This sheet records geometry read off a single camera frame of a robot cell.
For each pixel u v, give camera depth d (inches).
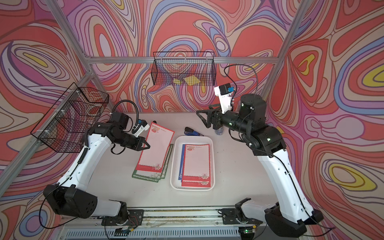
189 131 41.0
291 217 14.0
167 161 36.1
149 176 34.1
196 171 34.9
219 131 41.5
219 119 19.2
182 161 36.7
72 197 15.1
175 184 33.0
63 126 28.1
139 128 25.0
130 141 25.0
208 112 18.5
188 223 28.7
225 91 17.7
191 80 35.8
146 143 28.4
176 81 32.3
